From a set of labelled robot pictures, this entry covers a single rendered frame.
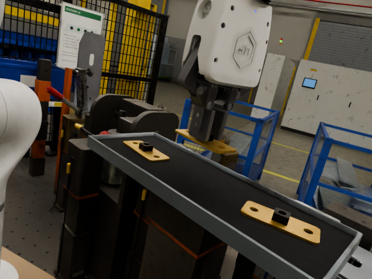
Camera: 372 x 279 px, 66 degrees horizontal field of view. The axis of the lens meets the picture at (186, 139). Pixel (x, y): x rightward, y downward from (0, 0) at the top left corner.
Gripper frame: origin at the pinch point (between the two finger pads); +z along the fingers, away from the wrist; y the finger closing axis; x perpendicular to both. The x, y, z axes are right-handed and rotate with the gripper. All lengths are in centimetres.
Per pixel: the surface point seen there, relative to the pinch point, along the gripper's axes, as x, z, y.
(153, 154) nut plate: 8.5, 7.7, -1.0
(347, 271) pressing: -15.3, 23.8, 30.4
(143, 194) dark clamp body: 19.4, 21.6, 7.1
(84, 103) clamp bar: 68, 14, 14
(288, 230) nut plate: -13.6, 7.5, 0.7
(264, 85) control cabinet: 447, 15, 707
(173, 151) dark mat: 9.6, 8.0, 4.0
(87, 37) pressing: 98, -7, 25
